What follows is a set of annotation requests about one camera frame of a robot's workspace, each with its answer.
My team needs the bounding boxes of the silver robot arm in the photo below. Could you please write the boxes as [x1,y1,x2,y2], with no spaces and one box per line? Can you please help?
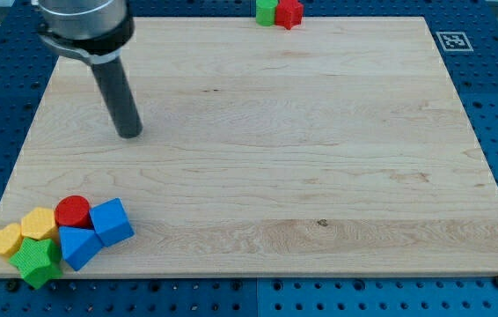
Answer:
[33,0,135,66]

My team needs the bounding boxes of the yellow heart block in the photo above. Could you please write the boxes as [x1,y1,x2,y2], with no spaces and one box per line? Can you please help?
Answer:
[0,223,23,260]

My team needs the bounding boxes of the wooden board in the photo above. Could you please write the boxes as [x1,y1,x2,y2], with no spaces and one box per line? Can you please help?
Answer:
[0,17,498,279]

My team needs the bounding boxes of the green cylinder block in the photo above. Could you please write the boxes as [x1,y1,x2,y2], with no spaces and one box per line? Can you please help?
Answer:
[255,0,278,26]

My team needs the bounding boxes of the red star block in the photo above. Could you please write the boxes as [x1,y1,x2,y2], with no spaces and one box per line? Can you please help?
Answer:
[275,0,304,30]

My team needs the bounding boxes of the blue cube block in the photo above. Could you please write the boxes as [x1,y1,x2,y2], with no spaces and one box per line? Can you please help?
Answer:
[90,198,135,247]

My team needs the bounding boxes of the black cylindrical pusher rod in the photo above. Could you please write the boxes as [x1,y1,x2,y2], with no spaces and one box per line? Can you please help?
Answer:
[92,57,143,138]

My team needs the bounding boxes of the red cylinder block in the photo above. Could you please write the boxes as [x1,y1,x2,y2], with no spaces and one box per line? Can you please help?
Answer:
[55,195,92,229]

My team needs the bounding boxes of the blue triangle block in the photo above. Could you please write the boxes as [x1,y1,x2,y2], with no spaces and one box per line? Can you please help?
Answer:
[59,226,104,271]

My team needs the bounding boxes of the yellow hexagon block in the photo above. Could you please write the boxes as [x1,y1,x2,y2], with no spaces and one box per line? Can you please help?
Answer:
[21,207,60,245]

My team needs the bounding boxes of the green star block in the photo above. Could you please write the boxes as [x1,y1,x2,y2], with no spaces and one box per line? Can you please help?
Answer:
[9,238,63,289]

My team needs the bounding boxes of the white fiducial marker tag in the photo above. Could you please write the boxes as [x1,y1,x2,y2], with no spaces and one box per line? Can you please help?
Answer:
[436,31,473,52]

